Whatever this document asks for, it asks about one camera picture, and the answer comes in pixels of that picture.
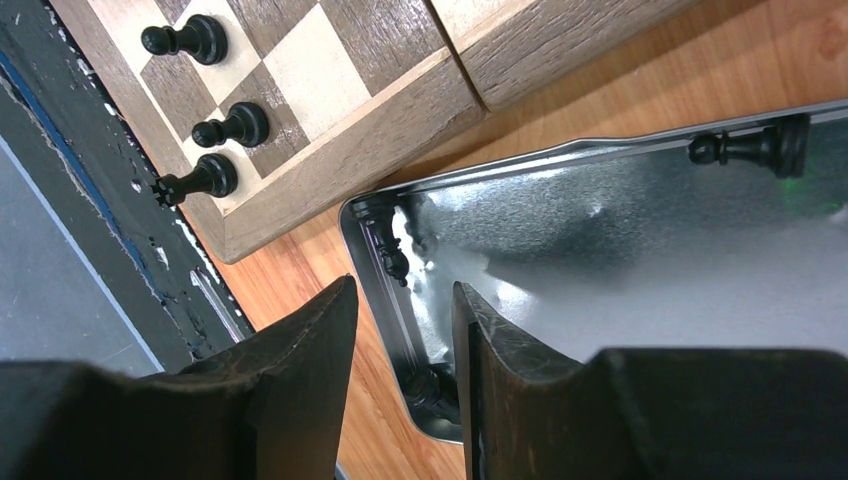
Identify silver tin lid black pieces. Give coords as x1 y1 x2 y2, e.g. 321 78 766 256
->
338 100 847 443

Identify wooden chess board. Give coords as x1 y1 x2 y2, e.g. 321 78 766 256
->
53 0 685 264

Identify black pawn in lid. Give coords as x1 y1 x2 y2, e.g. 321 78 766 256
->
687 113 811 180

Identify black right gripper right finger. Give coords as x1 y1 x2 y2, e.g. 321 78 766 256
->
452 282 847 479

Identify black chess piece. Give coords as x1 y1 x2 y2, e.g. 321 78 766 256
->
400 363 460 425
150 153 238 207

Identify black piece in lid corner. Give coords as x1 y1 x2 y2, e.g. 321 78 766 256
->
351 196 410 287

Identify black pawn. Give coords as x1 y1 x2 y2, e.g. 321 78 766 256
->
191 102 270 148
687 113 811 180
140 14 229 66

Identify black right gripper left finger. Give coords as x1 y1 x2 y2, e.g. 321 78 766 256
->
132 274 360 480

